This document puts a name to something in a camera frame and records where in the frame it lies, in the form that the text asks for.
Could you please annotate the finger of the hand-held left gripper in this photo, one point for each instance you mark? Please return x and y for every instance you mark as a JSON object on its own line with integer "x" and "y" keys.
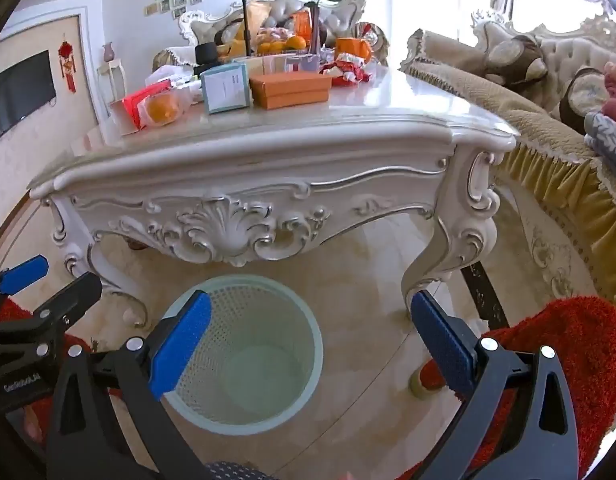
{"x": 23, "y": 267}
{"x": 63, "y": 305}

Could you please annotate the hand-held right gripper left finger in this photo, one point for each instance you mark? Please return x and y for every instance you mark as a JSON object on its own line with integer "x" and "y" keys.
{"x": 180, "y": 345}

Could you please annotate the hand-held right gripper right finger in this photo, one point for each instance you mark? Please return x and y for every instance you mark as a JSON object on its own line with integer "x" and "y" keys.
{"x": 443, "y": 345}

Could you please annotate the mint plastic mesh wastebasket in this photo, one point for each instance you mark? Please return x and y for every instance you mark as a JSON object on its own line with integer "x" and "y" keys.
{"x": 258, "y": 360}

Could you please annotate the person's left leg red fleece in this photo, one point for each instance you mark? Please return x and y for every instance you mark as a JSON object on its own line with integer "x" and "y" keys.
{"x": 10, "y": 310}

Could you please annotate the person's leg red fleece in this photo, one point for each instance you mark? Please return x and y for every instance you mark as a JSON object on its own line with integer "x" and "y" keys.
{"x": 578, "y": 340}
{"x": 10, "y": 310}

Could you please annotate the person's right leg red fleece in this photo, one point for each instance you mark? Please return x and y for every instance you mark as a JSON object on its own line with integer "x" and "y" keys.
{"x": 578, "y": 340}

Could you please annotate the navy star-patterned cushion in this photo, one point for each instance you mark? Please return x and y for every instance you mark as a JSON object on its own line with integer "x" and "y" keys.
{"x": 233, "y": 472}

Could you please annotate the oval patterned rug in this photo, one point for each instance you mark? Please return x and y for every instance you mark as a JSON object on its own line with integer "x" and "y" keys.
{"x": 543, "y": 245}

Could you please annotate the red paper packet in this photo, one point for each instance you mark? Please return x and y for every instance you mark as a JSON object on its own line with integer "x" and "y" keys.
{"x": 132, "y": 105}

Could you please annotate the orange fruit in clear bag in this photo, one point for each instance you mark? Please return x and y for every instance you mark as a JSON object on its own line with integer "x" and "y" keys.
{"x": 160, "y": 109}

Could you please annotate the small white side table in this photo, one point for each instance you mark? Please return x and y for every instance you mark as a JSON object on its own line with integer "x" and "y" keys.
{"x": 110, "y": 75}

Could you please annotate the ornate white carved table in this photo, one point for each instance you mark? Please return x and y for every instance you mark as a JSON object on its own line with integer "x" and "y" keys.
{"x": 288, "y": 160}

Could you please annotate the pink vase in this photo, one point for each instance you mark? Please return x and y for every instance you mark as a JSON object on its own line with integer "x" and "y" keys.
{"x": 108, "y": 52}

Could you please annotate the ornate sofa with beige cover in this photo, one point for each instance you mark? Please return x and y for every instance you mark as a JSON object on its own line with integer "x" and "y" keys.
{"x": 513, "y": 120}

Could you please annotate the white plastic bag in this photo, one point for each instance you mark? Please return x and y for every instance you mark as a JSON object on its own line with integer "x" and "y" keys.
{"x": 163, "y": 76}

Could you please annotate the white box with teal edge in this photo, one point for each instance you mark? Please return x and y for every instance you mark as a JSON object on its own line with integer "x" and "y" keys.
{"x": 225, "y": 87}

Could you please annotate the grey leaf-patterned cloth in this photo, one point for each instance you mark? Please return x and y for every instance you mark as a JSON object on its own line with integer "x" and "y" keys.
{"x": 610, "y": 140}

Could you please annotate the orange cardboard box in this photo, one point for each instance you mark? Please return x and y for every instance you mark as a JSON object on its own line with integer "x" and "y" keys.
{"x": 288, "y": 90}

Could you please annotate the black round container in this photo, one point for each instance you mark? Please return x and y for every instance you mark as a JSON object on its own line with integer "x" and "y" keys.
{"x": 206, "y": 57}

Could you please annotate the brown patterned cushion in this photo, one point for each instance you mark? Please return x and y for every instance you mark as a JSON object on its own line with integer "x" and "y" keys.
{"x": 518, "y": 57}
{"x": 583, "y": 95}

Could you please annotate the red and white wrapper pile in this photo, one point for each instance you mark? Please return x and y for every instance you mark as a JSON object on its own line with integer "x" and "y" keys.
{"x": 345, "y": 67}

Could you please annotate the white and pink box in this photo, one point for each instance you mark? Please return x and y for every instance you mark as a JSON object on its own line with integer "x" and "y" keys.
{"x": 288, "y": 63}

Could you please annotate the orange gift box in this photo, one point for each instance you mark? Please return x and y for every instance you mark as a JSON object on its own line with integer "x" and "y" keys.
{"x": 355, "y": 49}

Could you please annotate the plate of oranges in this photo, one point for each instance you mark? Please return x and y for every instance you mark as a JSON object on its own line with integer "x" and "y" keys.
{"x": 280, "y": 42}

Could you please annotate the black tripod stand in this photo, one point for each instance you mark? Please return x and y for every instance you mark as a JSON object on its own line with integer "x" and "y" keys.
{"x": 245, "y": 15}

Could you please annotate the slender dark vase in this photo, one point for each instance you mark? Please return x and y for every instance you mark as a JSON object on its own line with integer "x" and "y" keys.
{"x": 315, "y": 30}

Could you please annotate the orange paper bag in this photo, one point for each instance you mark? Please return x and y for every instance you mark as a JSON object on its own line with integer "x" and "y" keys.
{"x": 302, "y": 22}

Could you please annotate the black wall television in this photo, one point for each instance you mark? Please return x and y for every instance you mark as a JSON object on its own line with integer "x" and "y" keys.
{"x": 18, "y": 95}

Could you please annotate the red knot wall ornament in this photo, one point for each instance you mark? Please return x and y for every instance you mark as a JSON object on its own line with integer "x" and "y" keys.
{"x": 66, "y": 62}

